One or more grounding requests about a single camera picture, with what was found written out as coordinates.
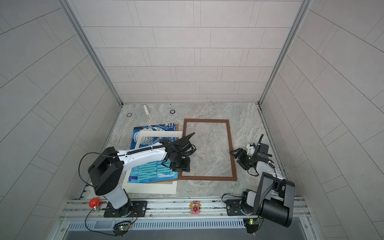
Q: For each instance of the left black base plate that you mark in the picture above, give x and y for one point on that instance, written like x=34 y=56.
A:
x=129 y=210

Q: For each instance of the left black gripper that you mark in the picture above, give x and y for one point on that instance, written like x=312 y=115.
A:
x=186 y=168

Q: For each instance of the right green circuit board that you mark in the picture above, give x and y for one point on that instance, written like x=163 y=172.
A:
x=251 y=225

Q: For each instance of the green circuit board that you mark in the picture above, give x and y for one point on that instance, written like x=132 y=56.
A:
x=121 y=228
x=251 y=225

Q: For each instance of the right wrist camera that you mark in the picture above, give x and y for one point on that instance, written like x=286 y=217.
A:
x=251 y=149

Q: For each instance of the red emergency stop button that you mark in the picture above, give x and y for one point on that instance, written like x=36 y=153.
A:
x=94 y=204

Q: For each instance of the brown cardboard backing board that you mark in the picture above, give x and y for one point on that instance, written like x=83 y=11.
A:
x=163 y=172

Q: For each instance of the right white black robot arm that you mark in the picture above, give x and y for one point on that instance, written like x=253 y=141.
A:
x=274 y=198

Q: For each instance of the white vented cable duct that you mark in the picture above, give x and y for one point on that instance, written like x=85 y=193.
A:
x=164 y=224

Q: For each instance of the brown wooden picture frame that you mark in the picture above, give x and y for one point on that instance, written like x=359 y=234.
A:
x=212 y=160

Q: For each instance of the pink toy figure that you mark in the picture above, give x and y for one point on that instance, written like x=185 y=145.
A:
x=195 y=207

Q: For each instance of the white cylinder tube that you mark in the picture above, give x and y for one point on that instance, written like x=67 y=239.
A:
x=146 y=110

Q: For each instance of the blue poster photo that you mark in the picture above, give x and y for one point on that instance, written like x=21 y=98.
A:
x=145 y=173

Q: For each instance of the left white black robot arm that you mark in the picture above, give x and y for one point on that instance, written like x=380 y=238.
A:
x=106 y=170

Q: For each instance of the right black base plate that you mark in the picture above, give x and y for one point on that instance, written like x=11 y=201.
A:
x=237 y=207

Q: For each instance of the left green circuit board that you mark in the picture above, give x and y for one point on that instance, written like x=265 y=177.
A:
x=121 y=228

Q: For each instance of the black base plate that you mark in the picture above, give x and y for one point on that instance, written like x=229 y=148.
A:
x=237 y=207
x=129 y=210

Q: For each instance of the cream white mat board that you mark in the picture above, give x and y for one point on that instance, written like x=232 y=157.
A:
x=166 y=188

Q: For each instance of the aluminium front rail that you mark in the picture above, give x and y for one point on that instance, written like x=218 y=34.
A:
x=157 y=209

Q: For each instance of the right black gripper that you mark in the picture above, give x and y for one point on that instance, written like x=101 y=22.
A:
x=242 y=157

